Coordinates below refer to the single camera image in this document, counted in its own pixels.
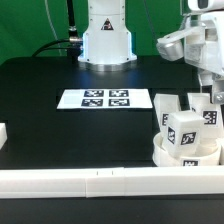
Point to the white U-shaped fence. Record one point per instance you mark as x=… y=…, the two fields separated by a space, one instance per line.
x=111 y=182

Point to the white marker sheet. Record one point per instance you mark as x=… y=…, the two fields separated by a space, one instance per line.
x=105 y=99

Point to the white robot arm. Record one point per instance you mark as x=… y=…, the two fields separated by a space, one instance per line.
x=107 y=43

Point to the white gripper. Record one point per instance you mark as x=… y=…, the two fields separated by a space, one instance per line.
x=204 y=48

